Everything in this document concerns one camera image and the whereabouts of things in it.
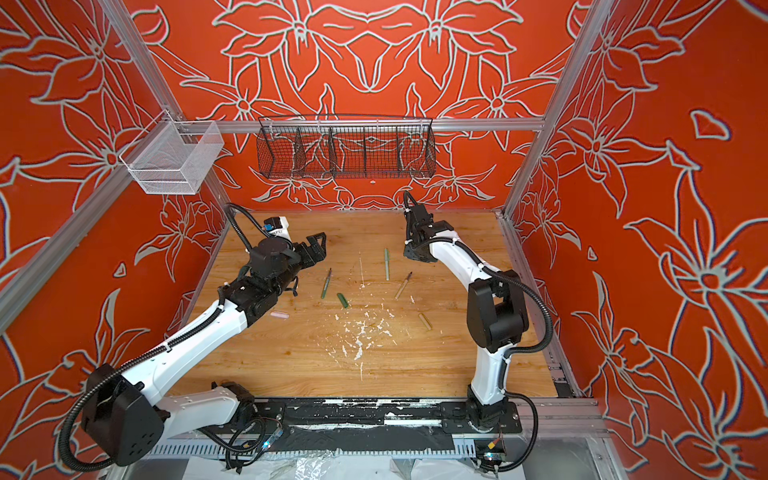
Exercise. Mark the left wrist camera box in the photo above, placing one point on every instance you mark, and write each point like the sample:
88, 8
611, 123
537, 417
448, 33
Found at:
277, 226

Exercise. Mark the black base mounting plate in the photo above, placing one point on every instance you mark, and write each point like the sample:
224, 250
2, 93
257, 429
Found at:
448, 415

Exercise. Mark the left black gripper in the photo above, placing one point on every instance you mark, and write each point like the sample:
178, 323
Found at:
318, 250

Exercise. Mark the dark green pen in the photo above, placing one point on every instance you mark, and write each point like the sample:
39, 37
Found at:
326, 284

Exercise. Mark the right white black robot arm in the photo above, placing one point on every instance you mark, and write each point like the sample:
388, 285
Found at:
495, 315

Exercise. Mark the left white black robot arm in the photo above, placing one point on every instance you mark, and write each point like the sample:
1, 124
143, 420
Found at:
125, 411

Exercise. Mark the tan pen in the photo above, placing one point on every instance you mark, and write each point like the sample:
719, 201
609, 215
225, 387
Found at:
403, 286

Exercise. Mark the white wire mesh basket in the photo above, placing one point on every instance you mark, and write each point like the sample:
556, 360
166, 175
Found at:
173, 158

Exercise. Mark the tan pen cap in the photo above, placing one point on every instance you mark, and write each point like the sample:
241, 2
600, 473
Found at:
425, 322

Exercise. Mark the black wire mesh basket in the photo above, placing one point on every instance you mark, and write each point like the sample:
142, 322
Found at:
346, 147

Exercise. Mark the dark green pen cap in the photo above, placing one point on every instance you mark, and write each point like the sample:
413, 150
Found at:
344, 302

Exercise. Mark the light green pen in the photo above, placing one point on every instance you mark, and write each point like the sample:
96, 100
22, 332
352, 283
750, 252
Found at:
387, 264

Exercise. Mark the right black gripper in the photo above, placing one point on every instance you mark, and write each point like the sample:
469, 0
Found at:
409, 239

